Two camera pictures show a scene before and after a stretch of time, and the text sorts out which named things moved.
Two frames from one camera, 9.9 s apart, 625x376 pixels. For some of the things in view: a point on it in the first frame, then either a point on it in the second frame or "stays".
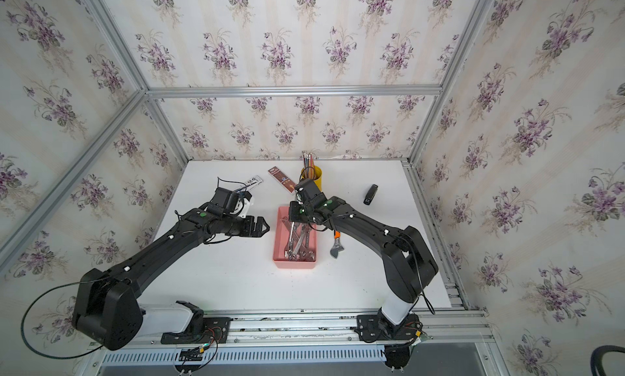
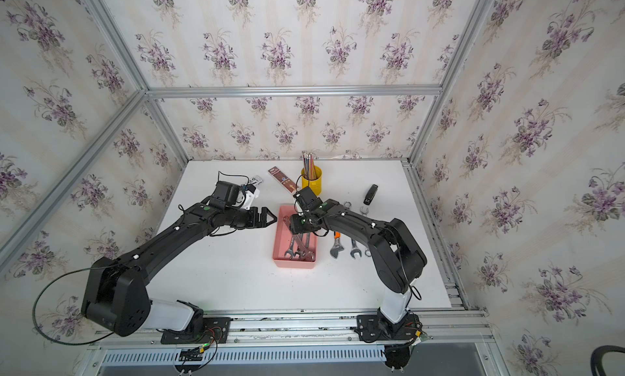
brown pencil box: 281,179 stays
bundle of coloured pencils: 309,164 stays
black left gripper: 249,231 → 252,224
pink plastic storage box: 280,243 stays
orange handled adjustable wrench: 338,247 stays
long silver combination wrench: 303,231 → 354,249
